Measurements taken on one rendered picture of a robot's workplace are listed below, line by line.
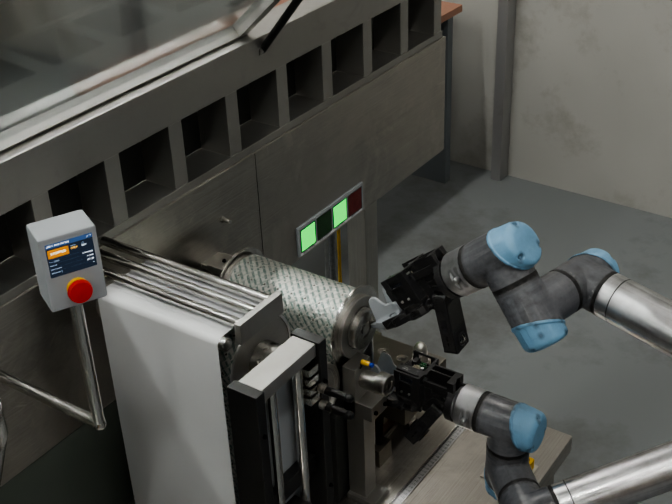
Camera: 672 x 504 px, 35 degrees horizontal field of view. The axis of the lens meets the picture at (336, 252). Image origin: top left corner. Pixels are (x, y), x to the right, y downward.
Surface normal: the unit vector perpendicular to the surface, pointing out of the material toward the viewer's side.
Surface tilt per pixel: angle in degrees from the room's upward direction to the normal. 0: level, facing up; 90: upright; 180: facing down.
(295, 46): 90
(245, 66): 90
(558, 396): 0
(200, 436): 90
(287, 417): 90
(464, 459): 0
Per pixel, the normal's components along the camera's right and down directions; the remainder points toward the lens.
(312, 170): 0.83, 0.26
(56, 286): 0.51, 0.43
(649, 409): -0.04, -0.86
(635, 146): -0.58, 0.44
